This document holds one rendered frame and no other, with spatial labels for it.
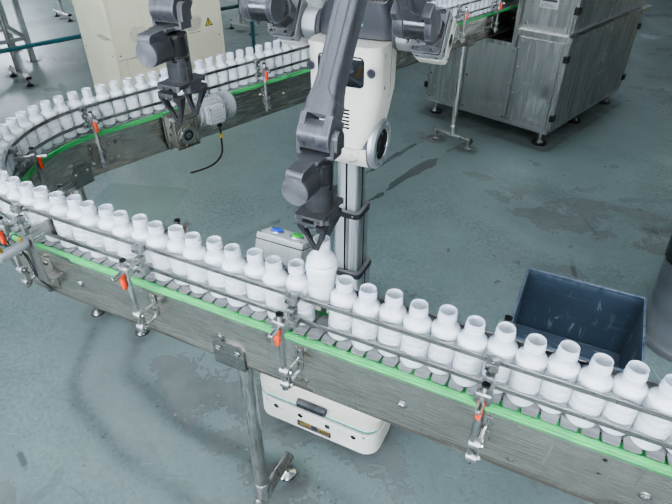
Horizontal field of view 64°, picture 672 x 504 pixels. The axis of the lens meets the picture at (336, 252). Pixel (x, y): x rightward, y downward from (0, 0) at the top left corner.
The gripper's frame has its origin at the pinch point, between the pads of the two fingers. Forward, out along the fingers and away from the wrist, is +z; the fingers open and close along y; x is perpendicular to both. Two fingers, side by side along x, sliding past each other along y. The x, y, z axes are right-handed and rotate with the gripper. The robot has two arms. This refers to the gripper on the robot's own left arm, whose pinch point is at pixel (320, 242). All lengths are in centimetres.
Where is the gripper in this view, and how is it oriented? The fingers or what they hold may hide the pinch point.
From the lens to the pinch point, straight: 116.6
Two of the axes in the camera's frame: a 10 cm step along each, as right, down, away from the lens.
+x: -9.0, -2.6, 3.6
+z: 0.0, 8.1, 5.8
